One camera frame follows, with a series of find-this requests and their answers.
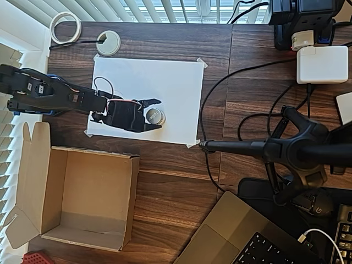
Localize round silver metal tin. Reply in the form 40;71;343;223
145;108;167;126

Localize open cardboard box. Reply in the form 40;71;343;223
4;120;141;252

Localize white paper sheet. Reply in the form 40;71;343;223
87;57;205;146

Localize white vertical blinds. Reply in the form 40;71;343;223
0;41;25;264
16;0;270;25

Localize masking tape roll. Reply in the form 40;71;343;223
49;12;82;45

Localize grey laptop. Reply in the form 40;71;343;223
172;191;324;264

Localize black mouse pad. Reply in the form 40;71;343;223
238;177;342;243

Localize black tripod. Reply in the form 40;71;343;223
198;106;352;207

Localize black power strip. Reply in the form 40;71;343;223
268;0;346;51

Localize small white plug adapter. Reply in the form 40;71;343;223
290;30;315;52

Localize white square power adapter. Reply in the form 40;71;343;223
296;46;349;85

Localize black computer mouse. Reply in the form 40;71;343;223
295;189;335;218

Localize white flat device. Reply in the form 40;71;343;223
335;92;352;126

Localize black keyboard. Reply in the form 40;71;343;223
334;203;352;264

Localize round desk cable grommet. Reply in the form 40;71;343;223
96;31;122;57

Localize long black cable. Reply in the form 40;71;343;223
198;58;298;193

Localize thin black cable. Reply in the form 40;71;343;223
49;38;107;51

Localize black adapter cable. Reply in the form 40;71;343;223
238;82;314;144

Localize white charging cable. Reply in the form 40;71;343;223
299;228;346;264

